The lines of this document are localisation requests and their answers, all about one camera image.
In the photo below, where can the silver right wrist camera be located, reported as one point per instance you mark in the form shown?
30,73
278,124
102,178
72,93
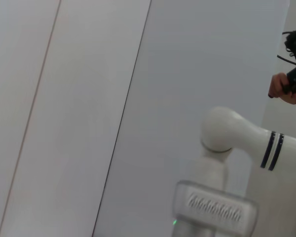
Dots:
212,207

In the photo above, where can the person's hand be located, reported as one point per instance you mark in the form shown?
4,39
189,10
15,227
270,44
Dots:
277,85

